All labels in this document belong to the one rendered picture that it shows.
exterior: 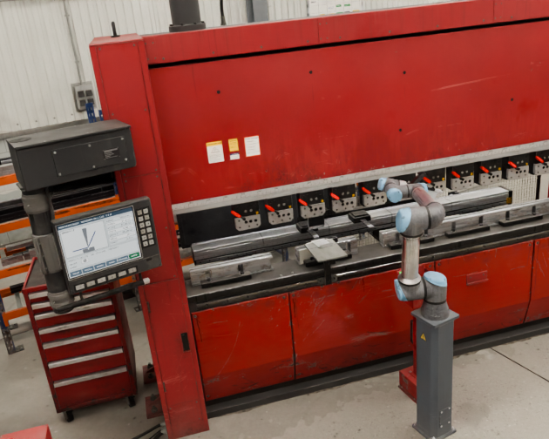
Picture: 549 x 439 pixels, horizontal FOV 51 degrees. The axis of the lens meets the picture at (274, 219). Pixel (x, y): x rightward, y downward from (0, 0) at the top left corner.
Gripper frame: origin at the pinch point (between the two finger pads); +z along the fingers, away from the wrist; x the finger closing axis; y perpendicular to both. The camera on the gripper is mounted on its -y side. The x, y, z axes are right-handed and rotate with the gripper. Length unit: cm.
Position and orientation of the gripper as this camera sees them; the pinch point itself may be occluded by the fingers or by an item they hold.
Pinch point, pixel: (438, 190)
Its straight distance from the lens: 341.2
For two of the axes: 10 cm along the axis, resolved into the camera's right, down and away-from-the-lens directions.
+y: -1.7, 9.8, 0.9
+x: 1.4, 1.2, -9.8
